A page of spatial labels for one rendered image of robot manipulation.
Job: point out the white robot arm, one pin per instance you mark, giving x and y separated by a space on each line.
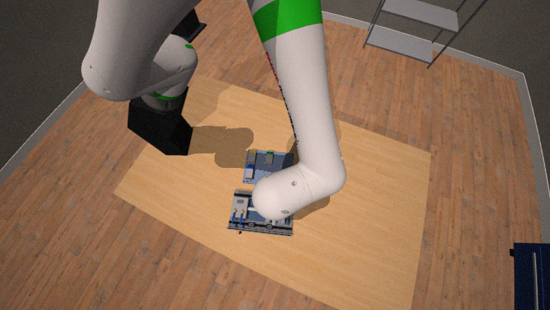
129 34

